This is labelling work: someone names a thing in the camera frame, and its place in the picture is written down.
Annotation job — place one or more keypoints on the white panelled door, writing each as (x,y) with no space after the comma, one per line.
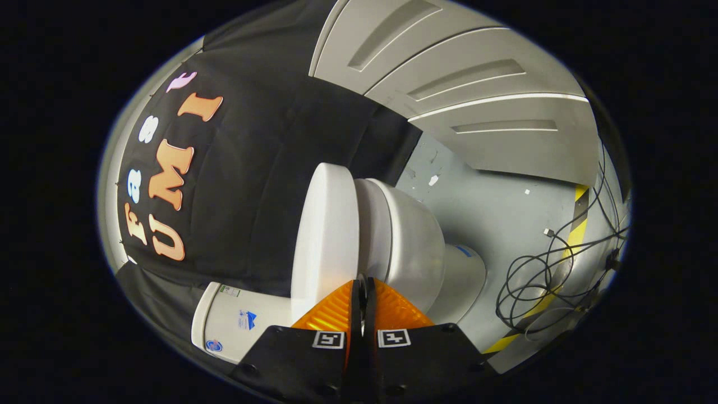
(488,106)

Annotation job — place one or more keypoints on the black backdrop cloth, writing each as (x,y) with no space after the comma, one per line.
(252,185)

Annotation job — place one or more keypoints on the white toilet seat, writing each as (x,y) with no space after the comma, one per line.
(371,224)

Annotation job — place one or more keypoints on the white toilet bowl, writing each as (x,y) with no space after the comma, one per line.
(420,252)

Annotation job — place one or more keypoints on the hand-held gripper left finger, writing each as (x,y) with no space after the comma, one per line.
(297,365)

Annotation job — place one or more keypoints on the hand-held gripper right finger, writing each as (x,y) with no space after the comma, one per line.
(426,365)

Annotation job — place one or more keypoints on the white toilet tank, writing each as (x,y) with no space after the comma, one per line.
(235,322)

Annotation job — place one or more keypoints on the yellow black hazard tape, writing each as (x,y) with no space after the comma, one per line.
(578,230)

